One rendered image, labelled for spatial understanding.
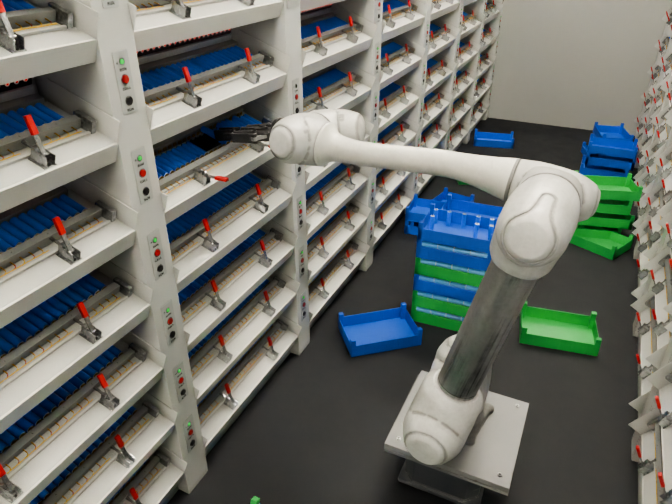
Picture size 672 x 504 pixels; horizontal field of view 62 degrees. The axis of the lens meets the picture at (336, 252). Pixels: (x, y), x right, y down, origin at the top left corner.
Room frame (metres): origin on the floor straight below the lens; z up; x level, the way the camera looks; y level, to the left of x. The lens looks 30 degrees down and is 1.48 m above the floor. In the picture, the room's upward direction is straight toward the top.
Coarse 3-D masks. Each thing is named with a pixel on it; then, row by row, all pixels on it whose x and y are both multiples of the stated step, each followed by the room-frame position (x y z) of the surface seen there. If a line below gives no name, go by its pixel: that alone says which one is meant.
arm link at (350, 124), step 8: (312, 112) 1.37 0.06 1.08; (320, 112) 1.34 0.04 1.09; (328, 112) 1.35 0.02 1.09; (336, 112) 1.36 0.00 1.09; (344, 112) 1.36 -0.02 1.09; (352, 112) 1.36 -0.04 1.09; (328, 120) 1.31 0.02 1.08; (336, 120) 1.33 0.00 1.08; (344, 120) 1.33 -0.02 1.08; (352, 120) 1.33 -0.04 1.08; (360, 120) 1.35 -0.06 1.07; (344, 128) 1.32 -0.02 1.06; (352, 128) 1.32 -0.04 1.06; (360, 128) 1.34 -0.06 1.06; (352, 136) 1.32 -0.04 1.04; (360, 136) 1.33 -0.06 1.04
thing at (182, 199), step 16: (256, 112) 1.78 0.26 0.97; (272, 112) 1.75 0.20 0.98; (240, 160) 1.51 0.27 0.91; (256, 160) 1.56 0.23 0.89; (224, 176) 1.40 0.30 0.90; (240, 176) 1.49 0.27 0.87; (176, 192) 1.27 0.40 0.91; (192, 192) 1.29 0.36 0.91; (208, 192) 1.35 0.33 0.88; (176, 208) 1.23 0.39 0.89
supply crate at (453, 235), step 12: (432, 204) 2.13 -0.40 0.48; (444, 216) 2.12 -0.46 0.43; (456, 216) 2.10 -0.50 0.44; (468, 216) 2.08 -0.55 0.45; (420, 228) 1.96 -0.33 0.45; (444, 228) 2.06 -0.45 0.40; (456, 228) 2.06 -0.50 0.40; (468, 228) 2.06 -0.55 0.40; (480, 228) 2.06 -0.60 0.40; (420, 240) 1.96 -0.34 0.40; (432, 240) 1.94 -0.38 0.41; (444, 240) 1.92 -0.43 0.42; (456, 240) 1.90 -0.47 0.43; (468, 240) 1.89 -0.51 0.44; (480, 240) 1.87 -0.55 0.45
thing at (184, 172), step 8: (232, 144) 1.53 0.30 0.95; (240, 144) 1.56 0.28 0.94; (216, 152) 1.47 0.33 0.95; (224, 152) 1.49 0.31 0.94; (200, 160) 1.40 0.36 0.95; (208, 160) 1.42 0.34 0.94; (224, 160) 1.46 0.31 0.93; (184, 168) 1.35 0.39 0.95; (192, 168) 1.36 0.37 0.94; (168, 176) 1.29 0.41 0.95; (176, 176) 1.30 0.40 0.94; (184, 176) 1.33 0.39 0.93; (160, 184) 1.25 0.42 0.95; (168, 184) 1.27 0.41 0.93; (168, 192) 1.25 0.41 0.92
